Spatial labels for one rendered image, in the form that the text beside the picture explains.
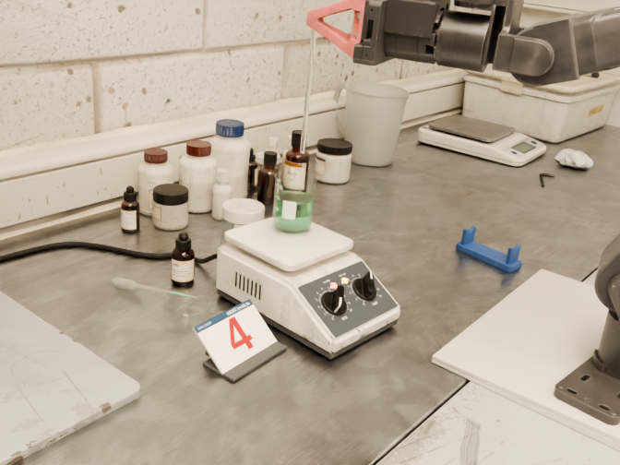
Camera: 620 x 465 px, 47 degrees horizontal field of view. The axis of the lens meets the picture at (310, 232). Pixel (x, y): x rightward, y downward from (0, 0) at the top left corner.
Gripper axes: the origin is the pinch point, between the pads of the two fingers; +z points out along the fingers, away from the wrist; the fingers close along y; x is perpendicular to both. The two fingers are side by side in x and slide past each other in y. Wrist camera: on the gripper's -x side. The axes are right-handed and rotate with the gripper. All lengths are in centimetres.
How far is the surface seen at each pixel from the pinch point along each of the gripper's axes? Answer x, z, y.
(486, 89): 25, -2, -112
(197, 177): 28.6, 24.3, -15.8
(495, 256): 33.6, -22.1, -25.7
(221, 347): 32.7, -0.7, 18.9
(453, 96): 29, 7, -117
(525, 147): 32, -17, -88
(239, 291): 32.0, 3.4, 7.8
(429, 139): 33, 4, -82
